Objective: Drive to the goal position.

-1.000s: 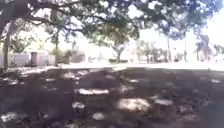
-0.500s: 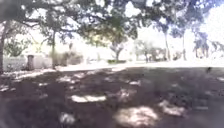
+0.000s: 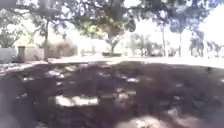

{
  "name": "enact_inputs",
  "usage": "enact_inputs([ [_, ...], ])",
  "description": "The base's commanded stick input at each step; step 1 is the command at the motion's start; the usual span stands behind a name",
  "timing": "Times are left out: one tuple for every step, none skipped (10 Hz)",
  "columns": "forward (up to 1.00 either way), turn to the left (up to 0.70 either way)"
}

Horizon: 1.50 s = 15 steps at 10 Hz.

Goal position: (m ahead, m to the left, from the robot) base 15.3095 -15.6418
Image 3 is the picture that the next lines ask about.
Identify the tree with thin trunk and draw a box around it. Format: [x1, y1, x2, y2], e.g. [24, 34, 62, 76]
[19, 0, 73, 63]

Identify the low pale wall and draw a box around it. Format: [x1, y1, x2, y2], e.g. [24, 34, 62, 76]
[0, 46, 79, 64]

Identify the large spreading tree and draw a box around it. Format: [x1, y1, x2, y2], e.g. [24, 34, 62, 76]
[71, 0, 158, 56]

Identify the dark square pillar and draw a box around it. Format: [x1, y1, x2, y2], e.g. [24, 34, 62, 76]
[17, 45, 27, 64]

